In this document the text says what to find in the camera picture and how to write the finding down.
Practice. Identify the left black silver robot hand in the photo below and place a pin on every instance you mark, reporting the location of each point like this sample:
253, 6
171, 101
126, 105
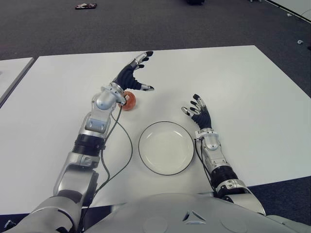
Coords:
127, 77

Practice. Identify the white plate with black rim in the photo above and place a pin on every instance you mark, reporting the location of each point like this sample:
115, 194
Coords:
166, 148

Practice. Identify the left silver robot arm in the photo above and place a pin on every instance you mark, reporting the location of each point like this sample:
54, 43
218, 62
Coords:
97, 121

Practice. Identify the dark chair base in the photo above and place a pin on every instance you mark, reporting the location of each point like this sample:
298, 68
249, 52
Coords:
194, 1

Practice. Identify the neighbouring white table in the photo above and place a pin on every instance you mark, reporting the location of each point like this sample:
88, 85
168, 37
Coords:
11, 72

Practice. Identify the dark patterned item on floor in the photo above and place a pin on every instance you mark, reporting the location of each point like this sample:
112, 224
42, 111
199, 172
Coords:
85, 5

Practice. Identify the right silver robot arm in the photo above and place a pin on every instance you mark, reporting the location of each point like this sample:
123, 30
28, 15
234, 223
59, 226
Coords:
215, 155

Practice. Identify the silver robot torso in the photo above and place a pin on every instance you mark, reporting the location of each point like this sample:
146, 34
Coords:
170, 213

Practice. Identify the red apple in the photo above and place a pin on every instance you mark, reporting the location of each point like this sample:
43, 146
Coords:
130, 102

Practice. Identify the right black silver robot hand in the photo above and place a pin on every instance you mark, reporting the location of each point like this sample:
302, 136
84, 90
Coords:
202, 117

